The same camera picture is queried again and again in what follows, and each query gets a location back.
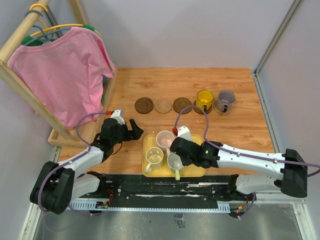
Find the grey cable duct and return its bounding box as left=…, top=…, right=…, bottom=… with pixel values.
left=69, top=201, right=231, bottom=213

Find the green garment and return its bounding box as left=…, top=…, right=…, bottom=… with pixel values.
left=20, top=25, right=73, bottom=46

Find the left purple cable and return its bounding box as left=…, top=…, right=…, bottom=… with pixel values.
left=37, top=109, right=111, bottom=217

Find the cream cup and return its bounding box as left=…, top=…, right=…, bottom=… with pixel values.
left=145, top=147, right=164, bottom=174

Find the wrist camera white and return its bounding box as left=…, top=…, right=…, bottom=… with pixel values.
left=172, top=125, right=192, bottom=141
left=106, top=108, right=125, bottom=125

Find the grey hanger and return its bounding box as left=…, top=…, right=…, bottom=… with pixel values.
left=27, top=24, right=62, bottom=47

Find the wooden clothes rack frame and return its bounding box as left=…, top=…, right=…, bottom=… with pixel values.
left=0, top=0, right=119, bottom=147

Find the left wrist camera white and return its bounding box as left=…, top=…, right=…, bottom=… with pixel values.
left=106, top=108, right=125, bottom=125

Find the woven rattan coaster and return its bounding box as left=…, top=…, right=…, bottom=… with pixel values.
left=213, top=104, right=232, bottom=115
left=154, top=98, right=172, bottom=114

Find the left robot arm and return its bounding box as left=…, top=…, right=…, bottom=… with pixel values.
left=29, top=117, right=144, bottom=215

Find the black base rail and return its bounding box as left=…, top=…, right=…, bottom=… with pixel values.
left=48, top=172, right=287, bottom=208

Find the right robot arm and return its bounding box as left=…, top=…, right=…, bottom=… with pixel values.
left=170, top=137, right=308, bottom=200

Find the large brown wooden coaster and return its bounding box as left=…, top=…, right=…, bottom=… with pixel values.
left=134, top=97, right=154, bottom=114

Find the pink t-shirt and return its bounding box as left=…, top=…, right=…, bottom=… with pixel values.
left=7, top=26, right=115, bottom=130

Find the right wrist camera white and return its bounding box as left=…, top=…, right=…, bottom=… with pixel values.
left=172, top=125, right=192, bottom=141

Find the pink cup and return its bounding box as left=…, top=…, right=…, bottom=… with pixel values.
left=156, top=130, right=175, bottom=155

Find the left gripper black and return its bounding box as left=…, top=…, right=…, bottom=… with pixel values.
left=111, top=118, right=144, bottom=146

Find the white cup green handle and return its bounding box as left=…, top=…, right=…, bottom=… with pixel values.
left=167, top=152, right=184, bottom=181

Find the purple translucent cup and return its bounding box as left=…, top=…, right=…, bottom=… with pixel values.
left=215, top=90, right=236, bottom=109

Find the yellow translucent cup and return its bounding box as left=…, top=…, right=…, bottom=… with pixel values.
left=195, top=90, right=214, bottom=113

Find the yellow plastic tray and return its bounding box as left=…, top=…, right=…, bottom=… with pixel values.
left=142, top=134, right=206, bottom=178

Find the aluminium frame post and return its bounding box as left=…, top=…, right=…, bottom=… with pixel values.
left=253, top=0, right=304, bottom=76

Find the yellow hanger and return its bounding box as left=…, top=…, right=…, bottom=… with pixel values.
left=31, top=0, right=89, bottom=37

